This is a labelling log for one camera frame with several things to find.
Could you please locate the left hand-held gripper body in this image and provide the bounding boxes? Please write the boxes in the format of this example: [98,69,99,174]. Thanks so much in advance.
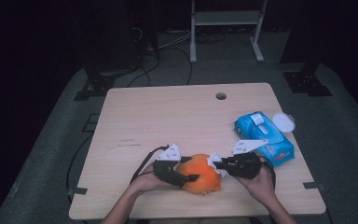
[152,143,190,189]

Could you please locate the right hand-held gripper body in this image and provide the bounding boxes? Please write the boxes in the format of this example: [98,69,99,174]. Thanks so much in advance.
[227,138,269,180]

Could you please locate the orange plush toy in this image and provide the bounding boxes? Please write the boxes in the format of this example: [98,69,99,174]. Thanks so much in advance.
[175,153,223,196]

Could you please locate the white wet wipe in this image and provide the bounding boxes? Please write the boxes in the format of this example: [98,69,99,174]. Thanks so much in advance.
[206,152,228,179]

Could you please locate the blue wet wipes pack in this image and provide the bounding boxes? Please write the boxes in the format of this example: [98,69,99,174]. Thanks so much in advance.
[233,111,296,168]

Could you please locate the person's left hand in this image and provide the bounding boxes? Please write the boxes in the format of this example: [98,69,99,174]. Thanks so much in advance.
[130,162,172,196]

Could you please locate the person's right hand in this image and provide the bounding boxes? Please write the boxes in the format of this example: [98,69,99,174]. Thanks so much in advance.
[234,155,277,207]

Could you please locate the white oval plastic lid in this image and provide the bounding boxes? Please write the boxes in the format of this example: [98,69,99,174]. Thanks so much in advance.
[271,112,296,133]

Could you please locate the black tape strip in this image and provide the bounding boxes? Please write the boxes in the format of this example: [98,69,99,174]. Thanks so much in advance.
[66,187,89,196]
[302,181,326,191]

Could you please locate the black stand base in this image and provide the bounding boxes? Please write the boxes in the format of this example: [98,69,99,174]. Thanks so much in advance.
[73,66,138,102]
[282,62,334,98]

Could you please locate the white metal stand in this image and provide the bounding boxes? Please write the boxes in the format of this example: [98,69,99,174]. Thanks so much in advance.
[189,0,269,64]

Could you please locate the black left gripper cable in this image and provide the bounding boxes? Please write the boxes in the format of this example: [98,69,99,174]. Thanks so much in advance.
[129,144,171,185]

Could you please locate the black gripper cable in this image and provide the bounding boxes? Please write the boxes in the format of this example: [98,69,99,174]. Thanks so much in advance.
[129,144,171,185]
[259,154,277,191]

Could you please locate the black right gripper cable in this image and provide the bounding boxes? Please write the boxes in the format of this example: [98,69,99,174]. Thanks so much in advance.
[259,154,277,191]

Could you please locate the black floor tape frame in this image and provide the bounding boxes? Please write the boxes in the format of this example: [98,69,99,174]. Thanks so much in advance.
[81,113,101,133]

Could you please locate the thin black floor cable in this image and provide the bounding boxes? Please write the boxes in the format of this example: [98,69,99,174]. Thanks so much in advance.
[65,133,94,195]

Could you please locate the white floor cables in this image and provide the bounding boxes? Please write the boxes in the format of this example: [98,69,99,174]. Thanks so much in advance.
[145,29,194,52]

